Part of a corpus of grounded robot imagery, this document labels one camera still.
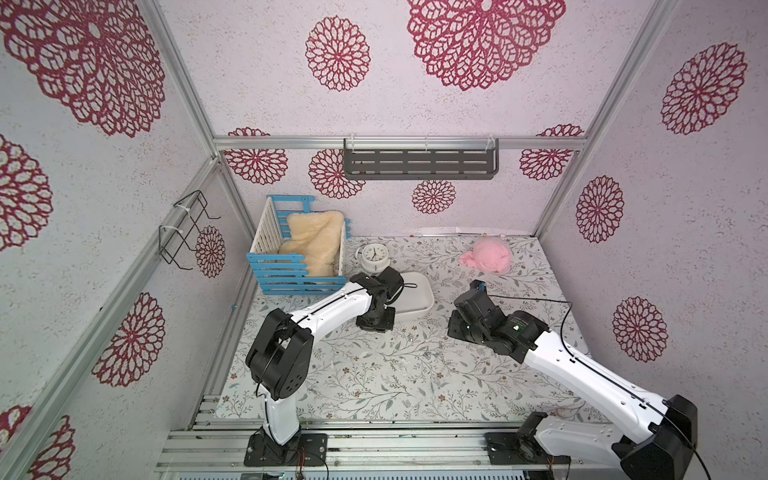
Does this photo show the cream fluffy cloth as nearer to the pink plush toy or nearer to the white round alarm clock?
the white round alarm clock

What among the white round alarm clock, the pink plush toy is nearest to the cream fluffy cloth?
the white round alarm clock

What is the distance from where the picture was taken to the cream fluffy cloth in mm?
1052
